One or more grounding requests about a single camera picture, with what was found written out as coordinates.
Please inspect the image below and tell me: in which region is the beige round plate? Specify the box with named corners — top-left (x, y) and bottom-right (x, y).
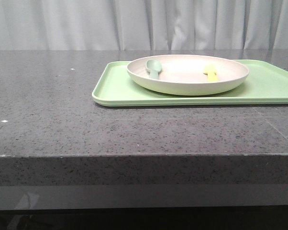
top-left (127, 55), bottom-right (250, 96)

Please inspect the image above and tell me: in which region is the yellow plastic fork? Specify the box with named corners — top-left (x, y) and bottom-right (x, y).
top-left (204, 64), bottom-right (219, 82)

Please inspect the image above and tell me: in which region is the sage green spoon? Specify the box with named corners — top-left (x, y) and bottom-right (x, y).
top-left (145, 59), bottom-right (162, 80)

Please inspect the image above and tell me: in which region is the light green plastic tray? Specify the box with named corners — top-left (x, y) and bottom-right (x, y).
top-left (92, 59), bottom-right (288, 107)

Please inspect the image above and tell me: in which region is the grey pleated curtain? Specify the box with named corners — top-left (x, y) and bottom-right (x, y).
top-left (0, 0), bottom-right (288, 50)

